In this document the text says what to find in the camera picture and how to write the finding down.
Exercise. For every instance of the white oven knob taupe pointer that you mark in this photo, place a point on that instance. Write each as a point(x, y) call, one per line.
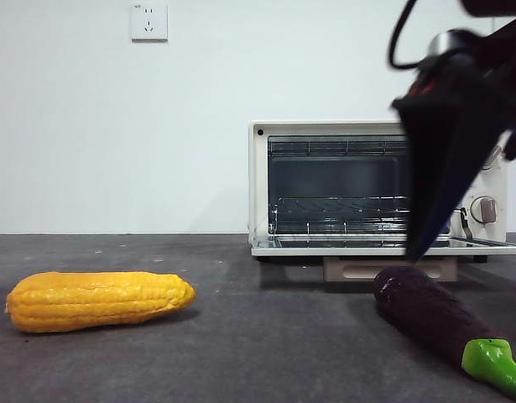
point(494, 161)
point(484, 210)

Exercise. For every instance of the white wall socket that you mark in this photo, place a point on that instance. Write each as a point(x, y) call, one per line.
point(149, 22)

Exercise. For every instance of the glass oven door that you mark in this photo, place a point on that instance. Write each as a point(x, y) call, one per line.
point(324, 250)

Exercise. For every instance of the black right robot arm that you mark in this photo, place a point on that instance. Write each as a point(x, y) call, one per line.
point(505, 42)

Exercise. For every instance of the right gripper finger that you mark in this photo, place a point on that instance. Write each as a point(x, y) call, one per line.
point(429, 147)
point(452, 210)

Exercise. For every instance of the purple eggplant green stem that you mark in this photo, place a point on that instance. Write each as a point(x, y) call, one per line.
point(425, 310)

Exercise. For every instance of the black oven foot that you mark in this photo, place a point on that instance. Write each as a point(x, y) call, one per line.
point(264, 259)
point(480, 259)

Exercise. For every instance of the yellow corn cob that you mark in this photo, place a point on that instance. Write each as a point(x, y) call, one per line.
point(94, 302)

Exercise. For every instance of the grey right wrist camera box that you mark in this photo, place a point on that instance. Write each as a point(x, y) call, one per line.
point(444, 42)

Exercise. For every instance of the white Toshiba toaster oven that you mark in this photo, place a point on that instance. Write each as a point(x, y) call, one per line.
point(257, 189)

